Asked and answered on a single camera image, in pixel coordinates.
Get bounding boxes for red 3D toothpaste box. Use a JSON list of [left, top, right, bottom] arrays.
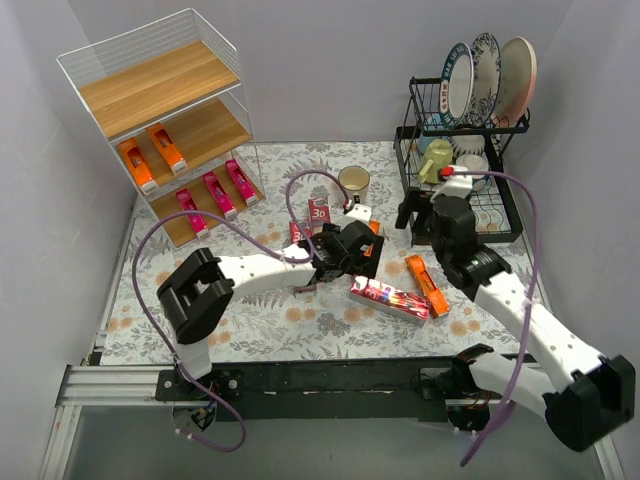
[[308, 197, 331, 233], [289, 220, 313, 244], [349, 276, 431, 325]]

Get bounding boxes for white plate blue rim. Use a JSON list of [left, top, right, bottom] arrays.
[[439, 42, 474, 129]]

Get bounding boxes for cream pink plate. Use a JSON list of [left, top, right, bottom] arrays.
[[492, 36, 537, 127]]

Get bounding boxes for white blue patterned bowl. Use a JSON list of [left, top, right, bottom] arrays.
[[448, 134, 486, 157]]

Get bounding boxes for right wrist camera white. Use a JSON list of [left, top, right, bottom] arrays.
[[431, 165, 473, 202]]

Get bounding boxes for light blue cup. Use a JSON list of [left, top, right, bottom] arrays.
[[417, 113, 444, 155]]

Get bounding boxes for orange toothpaste box top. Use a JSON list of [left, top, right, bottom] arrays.
[[361, 220, 384, 261]]

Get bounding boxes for blue floral plate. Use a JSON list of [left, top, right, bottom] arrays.
[[470, 32, 502, 126]]

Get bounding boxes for cream mug black handle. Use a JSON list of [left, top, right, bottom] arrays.
[[338, 165, 371, 204]]

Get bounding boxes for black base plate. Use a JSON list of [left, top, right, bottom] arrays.
[[154, 357, 491, 424]]

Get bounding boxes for pink toothpaste box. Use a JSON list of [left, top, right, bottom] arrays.
[[225, 158, 258, 206], [174, 188, 210, 239], [202, 171, 237, 220]]

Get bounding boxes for black wire dish rack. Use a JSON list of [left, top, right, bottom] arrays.
[[394, 77, 530, 243]]

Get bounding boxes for orange toothpaste box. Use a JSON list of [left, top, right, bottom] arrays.
[[405, 255, 450, 318], [361, 220, 384, 261], [146, 123, 187, 175], [118, 138, 157, 195]]

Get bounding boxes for teal white bowl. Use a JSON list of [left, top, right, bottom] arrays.
[[455, 154, 489, 192]]

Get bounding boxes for white wire wooden shelf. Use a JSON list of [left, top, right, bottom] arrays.
[[57, 8, 264, 248]]

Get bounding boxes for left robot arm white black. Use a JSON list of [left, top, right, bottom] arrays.
[[157, 220, 384, 400]]

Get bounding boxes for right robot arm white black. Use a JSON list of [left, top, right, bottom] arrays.
[[395, 188, 636, 452]]

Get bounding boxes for yellow green mug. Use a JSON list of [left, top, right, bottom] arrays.
[[418, 139, 453, 185]]

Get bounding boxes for aluminium frame rail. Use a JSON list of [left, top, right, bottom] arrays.
[[39, 363, 626, 480]]

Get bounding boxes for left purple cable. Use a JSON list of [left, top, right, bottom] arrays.
[[132, 169, 357, 451]]

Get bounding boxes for floral table mat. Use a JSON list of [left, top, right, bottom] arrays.
[[101, 142, 519, 366]]

